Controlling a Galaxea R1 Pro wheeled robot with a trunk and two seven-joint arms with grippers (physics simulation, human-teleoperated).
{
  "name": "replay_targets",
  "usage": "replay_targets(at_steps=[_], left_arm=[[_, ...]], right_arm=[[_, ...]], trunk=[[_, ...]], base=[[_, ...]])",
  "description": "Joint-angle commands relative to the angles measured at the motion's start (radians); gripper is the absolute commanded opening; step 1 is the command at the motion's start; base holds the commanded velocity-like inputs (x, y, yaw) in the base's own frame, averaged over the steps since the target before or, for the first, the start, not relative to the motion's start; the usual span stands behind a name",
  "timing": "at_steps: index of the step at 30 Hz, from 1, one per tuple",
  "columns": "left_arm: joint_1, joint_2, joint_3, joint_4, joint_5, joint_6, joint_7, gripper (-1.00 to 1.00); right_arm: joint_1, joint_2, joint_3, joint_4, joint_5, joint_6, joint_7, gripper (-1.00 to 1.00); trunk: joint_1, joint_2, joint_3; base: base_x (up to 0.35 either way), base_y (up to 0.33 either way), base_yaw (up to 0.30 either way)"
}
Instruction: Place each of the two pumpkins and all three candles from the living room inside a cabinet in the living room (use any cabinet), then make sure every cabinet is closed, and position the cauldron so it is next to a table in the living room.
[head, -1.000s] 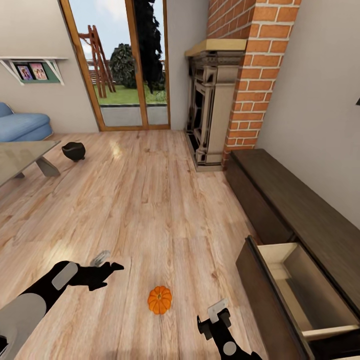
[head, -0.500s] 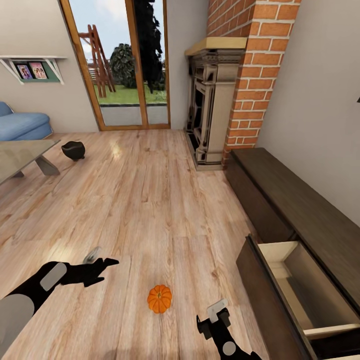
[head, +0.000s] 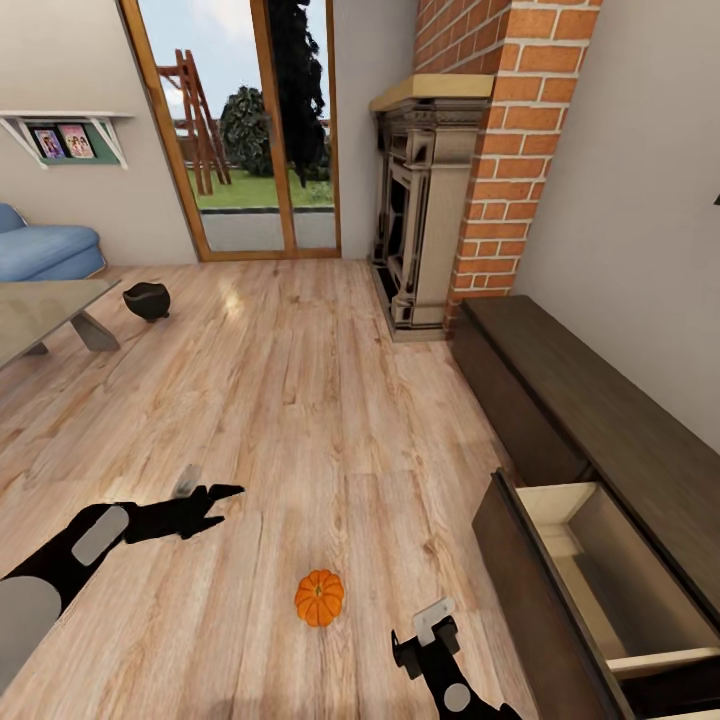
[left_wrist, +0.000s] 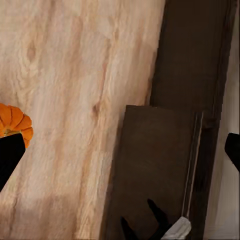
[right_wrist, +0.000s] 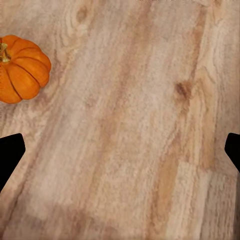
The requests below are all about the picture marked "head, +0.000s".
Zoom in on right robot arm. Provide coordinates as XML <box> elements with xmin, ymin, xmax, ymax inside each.
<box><xmin>391</xmin><ymin>597</ymin><xmax>523</xmax><ymax>720</ymax></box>

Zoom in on cauldron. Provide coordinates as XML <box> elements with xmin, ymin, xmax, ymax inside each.
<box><xmin>122</xmin><ymin>282</ymin><xmax>171</xmax><ymax>324</ymax></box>

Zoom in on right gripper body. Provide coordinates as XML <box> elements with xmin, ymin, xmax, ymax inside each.
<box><xmin>397</xmin><ymin>617</ymin><xmax>459</xmax><ymax>680</ymax></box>

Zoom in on pumpkin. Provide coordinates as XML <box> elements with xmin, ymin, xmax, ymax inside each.
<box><xmin>295</xmin><ymin>569</ymin><xmax>344</xmax><ymax>627</ymax></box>

